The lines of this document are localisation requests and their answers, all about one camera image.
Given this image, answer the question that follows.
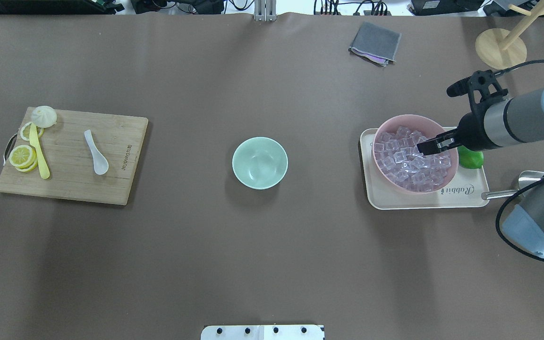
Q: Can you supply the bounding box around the pile of clear ice cubes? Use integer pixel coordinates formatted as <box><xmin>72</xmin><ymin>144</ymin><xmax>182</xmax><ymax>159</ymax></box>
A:
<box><xmin>372</xmin><ymin>126</ymin><xmax>452</xmax><ymax>192</ymax></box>

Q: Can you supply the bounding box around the white steamed bun toy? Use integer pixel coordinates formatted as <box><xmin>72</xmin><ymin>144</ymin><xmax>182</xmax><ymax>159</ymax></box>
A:
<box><xmin>31</xmin><ymin>105</ymin><xmax>58</xmax><ymax>128</ymax></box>

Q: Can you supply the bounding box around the mint green bowl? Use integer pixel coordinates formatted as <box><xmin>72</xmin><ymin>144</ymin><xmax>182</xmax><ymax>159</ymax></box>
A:
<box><xmin>231</xmin><ymin>137</ymin><xmax>289</xmax><ymax>190</ymax></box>

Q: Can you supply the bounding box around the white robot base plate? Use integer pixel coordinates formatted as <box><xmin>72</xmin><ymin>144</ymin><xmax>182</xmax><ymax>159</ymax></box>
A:
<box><xmin>200</xmin><ymin>323</ymin><xmax>326</xmax><ymax>340</ymax></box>

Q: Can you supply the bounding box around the cream rectangular tray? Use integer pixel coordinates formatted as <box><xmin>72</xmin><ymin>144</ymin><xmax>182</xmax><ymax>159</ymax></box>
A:
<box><xmin>360</xmin><ymin>128</ymin><xmax>489</xmax><ymax>210</ymax></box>

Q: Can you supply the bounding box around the yellow plastic knife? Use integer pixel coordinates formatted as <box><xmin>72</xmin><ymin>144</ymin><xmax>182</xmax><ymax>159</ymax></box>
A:
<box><xmin>29</xmin><ymin>123</ymin><xmax>51</xmax><ymax>180</ymax></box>

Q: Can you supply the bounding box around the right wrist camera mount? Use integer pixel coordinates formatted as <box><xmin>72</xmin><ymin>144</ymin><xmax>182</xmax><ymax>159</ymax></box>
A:
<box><xmin>446</xmin><ymin>70</ymin><xmax>508</xmax><ymax>117</ymax></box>

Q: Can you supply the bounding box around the wooden mug tree stand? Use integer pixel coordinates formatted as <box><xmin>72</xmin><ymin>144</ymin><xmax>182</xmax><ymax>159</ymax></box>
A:
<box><xmin>475</xmin><ymin>0</ymin><xmax>544</xmax><ymax>69</ymax></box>

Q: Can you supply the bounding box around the green lime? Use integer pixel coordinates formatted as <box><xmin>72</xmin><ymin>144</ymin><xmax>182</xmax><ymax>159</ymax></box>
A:
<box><xmin>457</xmin><ymin>146</ymin><xmax>485</xmax><ymax>169</ymax></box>

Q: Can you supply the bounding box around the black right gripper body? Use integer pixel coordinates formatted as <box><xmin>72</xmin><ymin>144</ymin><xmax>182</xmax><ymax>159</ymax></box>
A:
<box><xmin>453</xmin><ymin>112</ymin><xmax>489</xmax><ymax>151</ymax></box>

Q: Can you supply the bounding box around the metal ice scoop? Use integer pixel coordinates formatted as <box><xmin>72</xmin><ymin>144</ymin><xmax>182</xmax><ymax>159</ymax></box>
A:
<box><xmin>481</xmin><ymin>170</ymin><xmax>544</xmax><ymax>200</ymax></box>

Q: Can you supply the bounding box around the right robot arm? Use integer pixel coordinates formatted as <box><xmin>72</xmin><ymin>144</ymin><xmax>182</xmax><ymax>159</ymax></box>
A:
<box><xmin>417</xmin><ymin>71</ymin><xmax>544</xmax><ymax>262</ymax></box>

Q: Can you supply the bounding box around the grey folded cloth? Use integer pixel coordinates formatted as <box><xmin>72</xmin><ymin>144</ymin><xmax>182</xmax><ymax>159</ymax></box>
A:
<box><xmin>348</xmin><ymin>22</ymin><xmax>402</xmax><ymax>67</ymax></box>

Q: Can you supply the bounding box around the bamboo cutting board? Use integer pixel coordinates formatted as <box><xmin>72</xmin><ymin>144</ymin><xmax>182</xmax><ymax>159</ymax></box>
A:
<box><xmin>0</xmin><ymin>110</ymin><xmax>149</xmax><ymax>206</ymax></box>

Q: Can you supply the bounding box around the lemon slice under knife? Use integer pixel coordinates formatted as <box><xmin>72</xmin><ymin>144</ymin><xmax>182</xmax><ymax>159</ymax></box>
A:
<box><xmin>21</xmin><ymin>122</ymin><xmax>44</xmax><ymax>142</ymax></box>

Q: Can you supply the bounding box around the bottom lemon slice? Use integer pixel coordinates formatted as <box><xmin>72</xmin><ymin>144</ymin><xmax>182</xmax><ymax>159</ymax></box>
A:
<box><xmin>15</xmin><ymin>158</ymin><xmax>38</xmax><ymax>173</ymax></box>

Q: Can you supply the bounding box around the pink bowl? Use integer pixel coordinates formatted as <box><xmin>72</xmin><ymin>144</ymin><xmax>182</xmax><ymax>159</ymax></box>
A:
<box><xmin>371</xmin><ymin>114</ymin><xmax>459</xmax><ymax>195</ymax></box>

